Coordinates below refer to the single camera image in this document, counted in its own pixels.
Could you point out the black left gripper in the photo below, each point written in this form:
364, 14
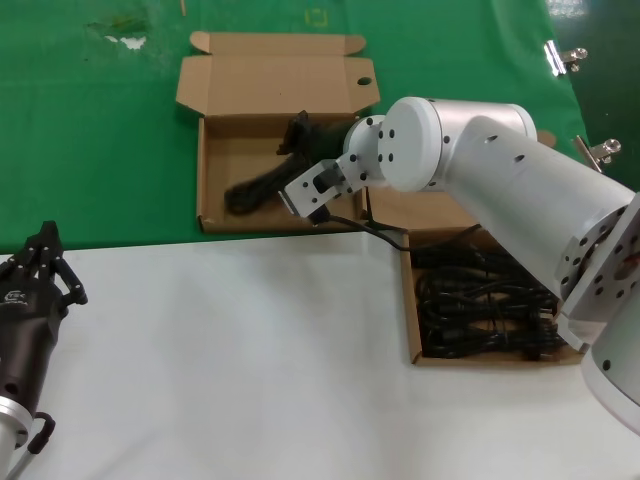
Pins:
22, 340

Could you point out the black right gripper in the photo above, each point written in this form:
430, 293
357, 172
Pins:
327, 139

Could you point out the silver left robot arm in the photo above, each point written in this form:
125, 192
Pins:
10, 415

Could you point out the open cardboard box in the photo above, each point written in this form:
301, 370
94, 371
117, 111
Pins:
407, 300
260, 80

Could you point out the green table cloth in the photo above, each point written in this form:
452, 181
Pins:
100, 150

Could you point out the silver binder clip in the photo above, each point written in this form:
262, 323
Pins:
597, 152
557, 57

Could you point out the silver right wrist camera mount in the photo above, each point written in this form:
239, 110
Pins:
310, 192

